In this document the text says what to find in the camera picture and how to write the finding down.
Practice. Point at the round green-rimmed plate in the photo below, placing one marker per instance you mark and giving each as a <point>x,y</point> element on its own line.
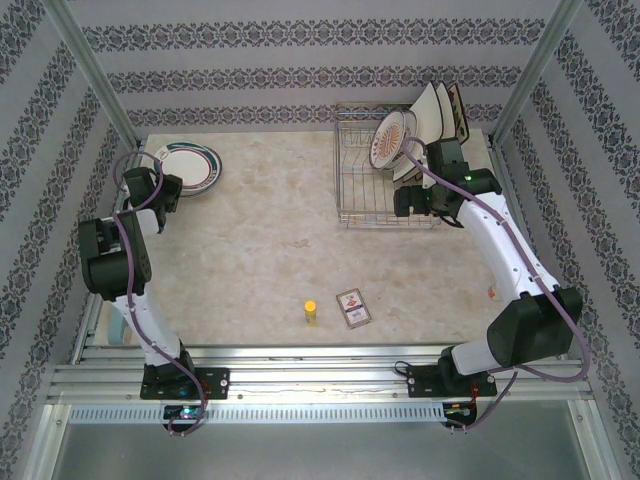
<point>187,165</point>

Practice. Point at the round orange sunburst plate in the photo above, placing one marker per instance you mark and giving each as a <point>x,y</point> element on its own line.
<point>390,140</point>

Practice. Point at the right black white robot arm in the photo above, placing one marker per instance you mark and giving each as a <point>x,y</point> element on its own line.
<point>530,325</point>

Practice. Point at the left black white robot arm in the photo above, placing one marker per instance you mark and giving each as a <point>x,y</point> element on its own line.
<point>110,260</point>

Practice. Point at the square plate fruit print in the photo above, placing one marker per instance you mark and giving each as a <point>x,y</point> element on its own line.
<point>459,112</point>

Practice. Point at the playing card box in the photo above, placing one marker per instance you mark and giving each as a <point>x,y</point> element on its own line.
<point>353,309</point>

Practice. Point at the small yellow bottle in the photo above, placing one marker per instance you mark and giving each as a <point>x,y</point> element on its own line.
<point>310,312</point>

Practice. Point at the small controller board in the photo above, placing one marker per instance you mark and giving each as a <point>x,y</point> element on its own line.
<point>185,413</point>
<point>460,411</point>

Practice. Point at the grey metal panel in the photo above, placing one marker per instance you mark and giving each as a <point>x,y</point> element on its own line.
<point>320,450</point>

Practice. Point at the aluminium side rail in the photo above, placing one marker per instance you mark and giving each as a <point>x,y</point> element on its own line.
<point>89,325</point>
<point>500,160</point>

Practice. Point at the aluminium frame post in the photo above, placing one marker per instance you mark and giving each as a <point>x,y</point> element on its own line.
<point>90,70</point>
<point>535,70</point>

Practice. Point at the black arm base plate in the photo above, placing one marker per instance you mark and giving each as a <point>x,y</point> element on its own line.
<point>217,382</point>
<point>420,382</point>

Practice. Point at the aluminium mounting rail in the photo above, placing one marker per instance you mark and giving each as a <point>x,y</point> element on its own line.
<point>320,375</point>

